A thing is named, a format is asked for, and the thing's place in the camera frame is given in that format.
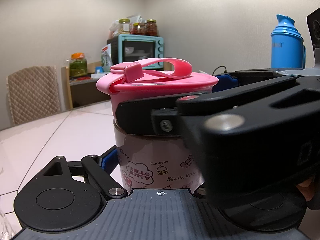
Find glass jar red contents right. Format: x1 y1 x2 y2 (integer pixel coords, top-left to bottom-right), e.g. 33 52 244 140
145 19 158 36

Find wooden shelf unit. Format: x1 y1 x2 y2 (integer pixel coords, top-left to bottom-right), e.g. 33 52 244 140
61 61 173 111

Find blue thermos flask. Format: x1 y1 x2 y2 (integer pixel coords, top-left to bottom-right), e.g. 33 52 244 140
271 14 306 69

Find glass jar pale contents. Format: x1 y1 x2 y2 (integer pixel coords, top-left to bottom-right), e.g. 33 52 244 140
118 18 131 35

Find person's right hand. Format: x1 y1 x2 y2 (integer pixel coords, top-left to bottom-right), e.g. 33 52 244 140
296 178 315 202

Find glass jar red contents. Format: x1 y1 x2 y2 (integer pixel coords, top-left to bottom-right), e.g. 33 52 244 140
131 23 146 35
145 19 158 36

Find teal toaster oven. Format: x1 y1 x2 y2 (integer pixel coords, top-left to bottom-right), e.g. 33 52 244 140
106 34 164 64

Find clear drinking glass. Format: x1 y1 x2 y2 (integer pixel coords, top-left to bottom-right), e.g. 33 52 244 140
0 211 15 240

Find green pickle jar orange lid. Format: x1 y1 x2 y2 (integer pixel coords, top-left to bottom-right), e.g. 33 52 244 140
69 53 87 78

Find pink jar lid with strap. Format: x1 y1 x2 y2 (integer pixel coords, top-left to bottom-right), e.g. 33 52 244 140
96 57 219 122

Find black charger with cable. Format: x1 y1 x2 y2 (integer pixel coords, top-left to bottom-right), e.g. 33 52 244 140
212 65 228 75

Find glass jar red contents middle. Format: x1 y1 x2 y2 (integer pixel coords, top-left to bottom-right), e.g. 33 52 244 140
131 23 146 35

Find red white package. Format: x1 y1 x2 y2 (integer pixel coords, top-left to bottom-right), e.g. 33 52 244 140
101 44 113 73

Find quilted beige chair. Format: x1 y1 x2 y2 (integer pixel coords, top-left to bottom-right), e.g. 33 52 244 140
6 66 61 125

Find pink Hello Kitty food jar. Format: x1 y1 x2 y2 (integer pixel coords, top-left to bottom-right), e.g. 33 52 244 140
113 117 207 193

